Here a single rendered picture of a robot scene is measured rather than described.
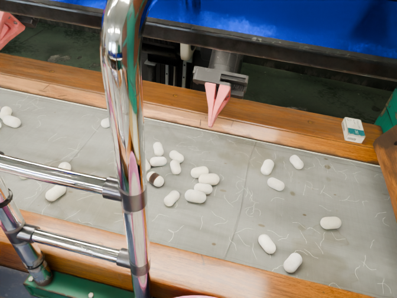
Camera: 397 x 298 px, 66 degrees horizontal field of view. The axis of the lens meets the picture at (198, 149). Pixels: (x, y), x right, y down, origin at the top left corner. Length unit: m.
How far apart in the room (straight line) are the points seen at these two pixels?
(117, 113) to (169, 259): 0.29
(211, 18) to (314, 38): 0.09
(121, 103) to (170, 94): 0.55
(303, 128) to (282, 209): 0.22
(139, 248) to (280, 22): 0.25
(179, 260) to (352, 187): 0.37
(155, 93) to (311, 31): 0.50
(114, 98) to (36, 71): 0.68
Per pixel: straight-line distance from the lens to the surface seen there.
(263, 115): 0.71
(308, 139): 0.70
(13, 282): 0.59
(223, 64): 0.58
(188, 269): 0.45
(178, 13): 0.31
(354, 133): 0.72
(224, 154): 0.63
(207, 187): 0.54
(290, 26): 0.30
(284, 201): 0.58
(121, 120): 0.20
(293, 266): 0.49
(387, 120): 0.81
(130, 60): 0.18
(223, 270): 0.45
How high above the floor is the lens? 1.17
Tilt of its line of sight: 43 degrees down
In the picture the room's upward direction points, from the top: 7 degrees clockwise
